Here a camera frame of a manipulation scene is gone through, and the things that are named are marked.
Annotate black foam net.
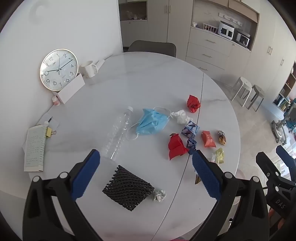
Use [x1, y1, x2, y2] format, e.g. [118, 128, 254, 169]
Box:
[102, 165, 155, 212]

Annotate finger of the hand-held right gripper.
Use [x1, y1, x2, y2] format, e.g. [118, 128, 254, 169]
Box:
[276, 146, 296, 167]
[255, 152, 281, 183]

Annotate blue face mask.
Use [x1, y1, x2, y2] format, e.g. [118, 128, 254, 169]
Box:
[128, 107, 173, 141]

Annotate white rectangular box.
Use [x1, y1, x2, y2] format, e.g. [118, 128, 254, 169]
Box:
[58, 74, 85, 104]

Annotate white tissue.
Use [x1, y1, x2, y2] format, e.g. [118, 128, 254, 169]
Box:
[171, 110, 190, 125]

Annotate small red wrapper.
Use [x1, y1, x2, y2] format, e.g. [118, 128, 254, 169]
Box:
[187, 95, 201, 113]

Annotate tall beige cabinet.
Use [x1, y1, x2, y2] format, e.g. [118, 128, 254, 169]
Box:
[147, 0, 193, 61]

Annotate blue patterned paper box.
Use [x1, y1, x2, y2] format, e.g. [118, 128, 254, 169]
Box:
[181, 120, 200, 138]

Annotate small blue wrapper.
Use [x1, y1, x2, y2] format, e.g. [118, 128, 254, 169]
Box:
[186, 138, 197, 154]

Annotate silver toaster oven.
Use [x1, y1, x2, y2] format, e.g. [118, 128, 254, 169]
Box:
[235, 31, 251, 46]

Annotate orange snack packet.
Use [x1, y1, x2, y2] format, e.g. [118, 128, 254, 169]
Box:
[201, 130, 216, 148]

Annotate yellow wrapper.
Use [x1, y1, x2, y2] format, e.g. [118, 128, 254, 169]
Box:
[211, 148, 225, 164]

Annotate blue and grey stroller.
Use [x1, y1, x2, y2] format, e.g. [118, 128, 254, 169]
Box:
[270, 98, 296, 144]

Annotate brown candy wrapper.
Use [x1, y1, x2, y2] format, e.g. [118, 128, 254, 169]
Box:
[217, 130, 226, 146]

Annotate white mug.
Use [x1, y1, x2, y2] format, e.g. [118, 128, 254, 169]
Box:
[81, 61, 99, 79]

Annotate open wooden bookshelf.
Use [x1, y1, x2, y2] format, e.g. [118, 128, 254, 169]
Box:
[273, 61, 296, 109]

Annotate printed paper booklet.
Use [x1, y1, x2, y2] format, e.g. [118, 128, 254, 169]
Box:
[24, 125, 49, 172]

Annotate small paper ball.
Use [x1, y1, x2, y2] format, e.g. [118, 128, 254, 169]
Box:
[152, 189, 167, 202]

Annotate beige drawer cabinet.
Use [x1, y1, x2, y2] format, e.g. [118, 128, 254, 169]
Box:
[186, 27, 251, 80]

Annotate white countertop oven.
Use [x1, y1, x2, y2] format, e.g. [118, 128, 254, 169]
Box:
[218, 21, 236, 40]

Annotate clear plastic bottle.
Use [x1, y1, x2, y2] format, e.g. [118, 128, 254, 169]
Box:
[99, 106, 134, 160]

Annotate large red wrapper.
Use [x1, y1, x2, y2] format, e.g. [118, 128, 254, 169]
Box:
[168, 133, 189, 160]

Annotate white stool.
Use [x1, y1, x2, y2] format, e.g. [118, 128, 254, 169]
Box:
[231, 77, 252, 107]

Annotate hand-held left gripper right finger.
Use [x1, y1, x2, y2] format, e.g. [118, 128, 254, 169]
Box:
[191, 149, 270, 241]

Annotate grey stool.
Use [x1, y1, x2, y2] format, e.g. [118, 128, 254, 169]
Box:
[245, 85, 265, 112]

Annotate round gold-rimmed wall clock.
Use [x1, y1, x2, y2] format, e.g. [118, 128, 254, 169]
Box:
[39, 49, 79, 91]

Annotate white wire basket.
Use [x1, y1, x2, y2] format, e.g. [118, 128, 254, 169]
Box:
[202, 23, 219, 33]

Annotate white wall rack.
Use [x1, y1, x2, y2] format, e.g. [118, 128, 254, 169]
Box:
[218, 13, 243, 25]

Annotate white paper sheet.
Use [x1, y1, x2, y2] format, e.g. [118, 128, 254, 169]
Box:
[22, 113, 60, 149]

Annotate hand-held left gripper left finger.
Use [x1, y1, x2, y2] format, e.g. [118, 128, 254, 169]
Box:
[22, 149, 103, 241]

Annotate grey chair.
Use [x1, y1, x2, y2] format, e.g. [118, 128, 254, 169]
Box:
[128, 40, 176, 57]

